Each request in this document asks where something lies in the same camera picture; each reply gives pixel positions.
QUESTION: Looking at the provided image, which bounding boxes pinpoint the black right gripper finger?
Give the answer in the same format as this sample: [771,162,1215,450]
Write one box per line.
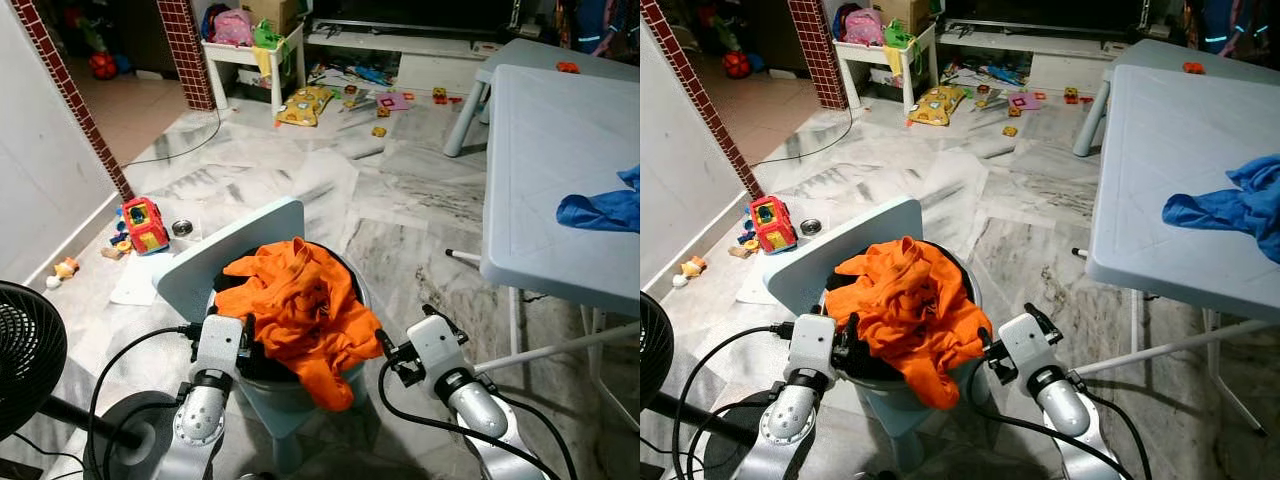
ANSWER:
[1020,302,1064,346]
[420,303,469,346]

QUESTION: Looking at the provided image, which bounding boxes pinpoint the orange shirt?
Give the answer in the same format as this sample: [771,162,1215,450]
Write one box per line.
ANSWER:
[822,237,986,411]
[215,237,386,413]

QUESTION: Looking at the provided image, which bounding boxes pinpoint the red yellow toy truck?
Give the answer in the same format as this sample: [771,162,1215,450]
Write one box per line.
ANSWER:
[120,197,171,256]
[750,195,799,254]

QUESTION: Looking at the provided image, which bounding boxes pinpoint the yellow duck toy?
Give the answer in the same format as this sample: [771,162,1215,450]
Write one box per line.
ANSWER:
[45,257,83,291]
[672,257,709,291]

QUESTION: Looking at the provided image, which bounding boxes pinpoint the white folding table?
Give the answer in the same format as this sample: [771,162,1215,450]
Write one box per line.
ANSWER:
[445,65,641,441]
[1070,65,1280,441]

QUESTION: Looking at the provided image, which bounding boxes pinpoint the blue towel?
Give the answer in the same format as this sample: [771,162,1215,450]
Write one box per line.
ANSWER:
[1162,155,1280,263]
[556,165,641,234]

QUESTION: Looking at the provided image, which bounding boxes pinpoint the black standing fan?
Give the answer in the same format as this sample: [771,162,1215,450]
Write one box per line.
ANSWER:
[640,290,791,480]
[0,280,201,480]

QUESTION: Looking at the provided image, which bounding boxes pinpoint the white tv bench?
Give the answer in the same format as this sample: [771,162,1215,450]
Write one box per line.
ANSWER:
[305,28,506,96]
[940,28,1136,96]

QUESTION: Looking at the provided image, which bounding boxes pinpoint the small pale kids table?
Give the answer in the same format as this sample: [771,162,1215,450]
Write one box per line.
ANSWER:
[1073,38,1280,159]
[443,38,641,159]

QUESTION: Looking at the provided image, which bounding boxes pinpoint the white side table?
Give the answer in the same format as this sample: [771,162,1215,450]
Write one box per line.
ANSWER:
[203,20,306,116]
[835,20,939,116]

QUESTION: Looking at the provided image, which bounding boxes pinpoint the black television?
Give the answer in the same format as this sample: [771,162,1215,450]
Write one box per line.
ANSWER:
[310,0,521,31]
[945,0,1151,31]

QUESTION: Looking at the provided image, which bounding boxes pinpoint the pink bag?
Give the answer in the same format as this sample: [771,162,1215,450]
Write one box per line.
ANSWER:
[840,8,889,48]
[208,8,256,48]

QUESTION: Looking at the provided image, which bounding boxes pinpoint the brown cardboard box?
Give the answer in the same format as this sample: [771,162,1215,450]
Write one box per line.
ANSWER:
[240,0,301,36]
[880,0,936,36]

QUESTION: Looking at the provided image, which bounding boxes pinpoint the dark backpack cyan strips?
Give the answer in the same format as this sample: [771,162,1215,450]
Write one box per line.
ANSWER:
[570,0,641,56]
[1200,0,1261,56]

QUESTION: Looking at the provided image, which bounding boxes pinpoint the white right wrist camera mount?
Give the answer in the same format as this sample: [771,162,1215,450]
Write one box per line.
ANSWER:
[997,313,1056,386]
[405,313,469,389]

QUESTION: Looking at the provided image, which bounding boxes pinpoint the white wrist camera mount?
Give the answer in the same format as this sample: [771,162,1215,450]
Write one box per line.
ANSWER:
[787,313,839,379]
[195,313,246,379]
[405,313,469,389]
[997,313,1056,386]

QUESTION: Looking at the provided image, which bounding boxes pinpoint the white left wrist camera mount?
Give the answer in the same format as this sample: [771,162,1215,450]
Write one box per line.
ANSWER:
[787,313,839,379]
[195,313,246,379]

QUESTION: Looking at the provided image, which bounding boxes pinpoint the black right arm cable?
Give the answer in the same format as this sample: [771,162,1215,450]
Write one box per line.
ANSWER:
[965,380,1156,480]
[376,360,583,480]

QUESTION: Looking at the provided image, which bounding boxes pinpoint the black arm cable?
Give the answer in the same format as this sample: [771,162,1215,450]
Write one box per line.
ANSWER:
[672,320,791,480]
[88,322,201,480]
[965,380,1156,480]
[376,360,583,480]

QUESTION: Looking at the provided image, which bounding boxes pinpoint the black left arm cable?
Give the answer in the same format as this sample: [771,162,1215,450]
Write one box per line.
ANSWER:
[88,322,201,480]
[672,320,791,480]

